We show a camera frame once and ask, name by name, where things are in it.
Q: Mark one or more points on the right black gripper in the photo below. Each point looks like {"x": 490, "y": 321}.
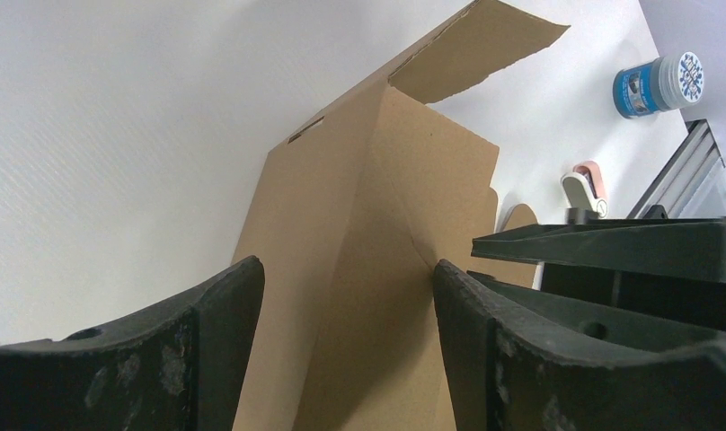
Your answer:
{"x": 674, "y": 269}

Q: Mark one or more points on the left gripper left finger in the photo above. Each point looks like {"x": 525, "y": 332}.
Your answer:
{"x": 178, "y": 364}

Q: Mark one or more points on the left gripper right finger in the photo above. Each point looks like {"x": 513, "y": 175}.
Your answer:
{"x": 497, "y": 384}

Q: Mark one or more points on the brown cardboard box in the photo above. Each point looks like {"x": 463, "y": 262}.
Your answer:
{"x": 349, "y": 219}

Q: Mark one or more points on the pink white small device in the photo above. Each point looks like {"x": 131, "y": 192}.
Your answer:
{"x": 584, "y": 188}

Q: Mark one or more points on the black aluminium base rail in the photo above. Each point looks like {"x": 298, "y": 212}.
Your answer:
{"x": 692, "y": 184}

